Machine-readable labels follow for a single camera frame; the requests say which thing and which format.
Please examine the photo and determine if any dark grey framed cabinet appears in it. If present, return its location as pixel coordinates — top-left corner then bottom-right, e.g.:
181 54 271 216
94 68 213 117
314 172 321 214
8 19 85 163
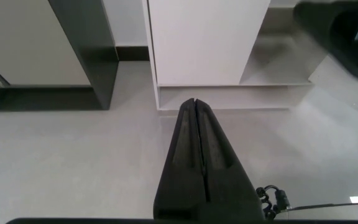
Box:
0 0 120 113

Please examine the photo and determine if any white cabinet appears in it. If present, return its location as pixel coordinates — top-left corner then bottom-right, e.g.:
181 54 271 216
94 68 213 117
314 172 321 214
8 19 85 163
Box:
141 0 314 111

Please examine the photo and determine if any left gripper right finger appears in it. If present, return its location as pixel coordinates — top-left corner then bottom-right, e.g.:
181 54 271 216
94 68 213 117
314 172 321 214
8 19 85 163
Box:
195 98 265 220

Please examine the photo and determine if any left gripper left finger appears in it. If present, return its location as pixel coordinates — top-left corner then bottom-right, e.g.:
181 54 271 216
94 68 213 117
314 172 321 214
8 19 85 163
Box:
152 98 211 220

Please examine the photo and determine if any black cable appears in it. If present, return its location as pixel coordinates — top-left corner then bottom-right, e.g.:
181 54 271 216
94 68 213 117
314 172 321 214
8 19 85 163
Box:
255 185 292 220

